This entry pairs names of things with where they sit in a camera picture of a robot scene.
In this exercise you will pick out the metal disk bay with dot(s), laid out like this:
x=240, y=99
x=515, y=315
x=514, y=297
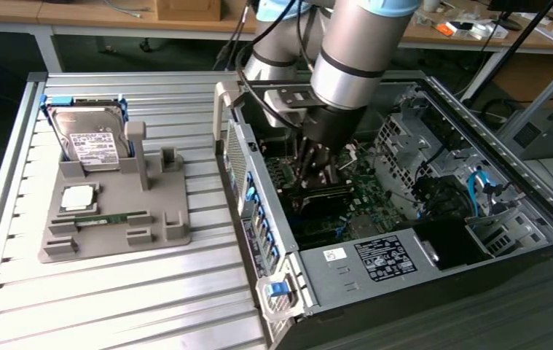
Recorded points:
x=510, y=233

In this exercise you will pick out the grey computer tower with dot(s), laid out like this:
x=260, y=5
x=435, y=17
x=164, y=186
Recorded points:
x=548, y=135

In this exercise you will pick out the grey plastic parts rack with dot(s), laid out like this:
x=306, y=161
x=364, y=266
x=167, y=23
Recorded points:
x=111, y=240

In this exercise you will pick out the black monitor stand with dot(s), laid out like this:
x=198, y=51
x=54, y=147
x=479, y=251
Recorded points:
x=510, y=23

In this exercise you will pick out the blue case latch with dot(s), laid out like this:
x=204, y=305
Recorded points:
x=276, y=288

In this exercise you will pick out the green motherboard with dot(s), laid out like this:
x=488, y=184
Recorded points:
x=368, y=197

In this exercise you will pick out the black RAM stick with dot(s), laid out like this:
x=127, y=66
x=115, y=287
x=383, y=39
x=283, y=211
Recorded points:
x=347, y=188

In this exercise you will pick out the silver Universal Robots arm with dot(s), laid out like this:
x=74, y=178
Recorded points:
x=354, y=54

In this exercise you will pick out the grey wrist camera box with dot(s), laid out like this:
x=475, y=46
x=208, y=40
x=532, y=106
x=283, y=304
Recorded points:
x=291, y=100

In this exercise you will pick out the brown cardboard box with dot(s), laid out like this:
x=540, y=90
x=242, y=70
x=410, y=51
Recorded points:
x=188, y=9

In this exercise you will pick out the small orange box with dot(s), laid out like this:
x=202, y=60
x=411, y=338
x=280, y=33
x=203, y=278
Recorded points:
x=446, y=29

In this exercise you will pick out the black slanted pole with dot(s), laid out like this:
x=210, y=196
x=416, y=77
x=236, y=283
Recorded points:
x=523, y=36

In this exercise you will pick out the grey power supply unit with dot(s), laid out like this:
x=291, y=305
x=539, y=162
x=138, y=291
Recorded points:
x=335, y=280

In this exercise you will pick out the green RAM stick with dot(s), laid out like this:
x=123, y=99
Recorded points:
x=106, y=218

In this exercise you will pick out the graphics card with metal bracket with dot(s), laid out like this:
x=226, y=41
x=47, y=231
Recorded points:
x=320, y=204

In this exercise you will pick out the grey chipset heatsink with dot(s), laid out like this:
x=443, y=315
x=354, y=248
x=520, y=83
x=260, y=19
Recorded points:
x=366, y=226

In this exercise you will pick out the open black PC case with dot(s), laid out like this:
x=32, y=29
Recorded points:
x=238, y=156

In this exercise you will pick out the wooden desk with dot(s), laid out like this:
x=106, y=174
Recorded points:
x=534, y=42
x=14, y=14

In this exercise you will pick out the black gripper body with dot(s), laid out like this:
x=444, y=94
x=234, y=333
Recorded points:
x=335, y=125

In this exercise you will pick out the perforated metal drive cage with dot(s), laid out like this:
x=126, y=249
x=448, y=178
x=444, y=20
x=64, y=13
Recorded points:
x=403, y=142

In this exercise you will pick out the silver CPU chip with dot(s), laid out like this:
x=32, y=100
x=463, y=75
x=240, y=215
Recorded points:
x=78, y=198

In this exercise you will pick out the metal socket cover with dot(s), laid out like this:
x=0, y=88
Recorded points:
x=351, y=148

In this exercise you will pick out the silver hard disk drive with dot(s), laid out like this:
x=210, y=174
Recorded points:
x=91, y=127

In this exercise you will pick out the white cup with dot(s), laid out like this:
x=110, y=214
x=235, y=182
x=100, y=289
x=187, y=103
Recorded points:
x=432, y=4

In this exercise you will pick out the blue disk carrier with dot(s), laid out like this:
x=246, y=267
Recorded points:
x=62, y=100

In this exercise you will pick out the small white box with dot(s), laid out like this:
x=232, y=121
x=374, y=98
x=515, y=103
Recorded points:
x=487, y=32

